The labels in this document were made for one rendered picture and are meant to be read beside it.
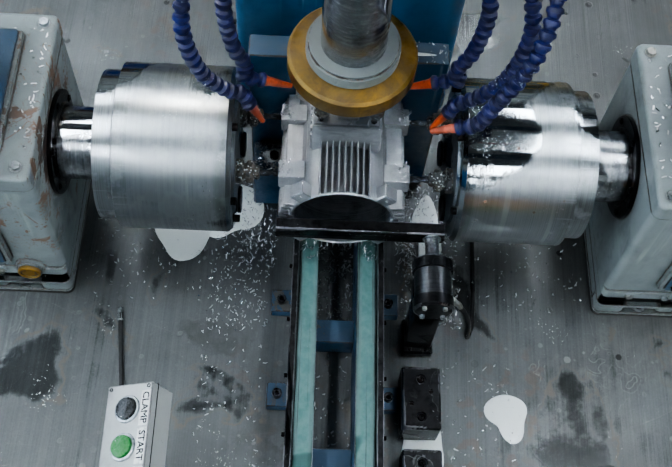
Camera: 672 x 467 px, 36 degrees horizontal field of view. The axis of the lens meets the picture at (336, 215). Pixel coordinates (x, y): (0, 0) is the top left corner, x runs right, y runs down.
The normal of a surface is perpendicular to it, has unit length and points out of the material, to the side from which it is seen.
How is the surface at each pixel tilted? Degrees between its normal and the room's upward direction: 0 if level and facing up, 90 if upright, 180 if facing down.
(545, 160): 28
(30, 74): 0
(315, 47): 0
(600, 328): 0
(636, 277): 89
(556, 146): 20
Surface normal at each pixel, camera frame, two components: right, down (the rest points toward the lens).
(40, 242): -0.02, 0.88
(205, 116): 0.04, -0.33
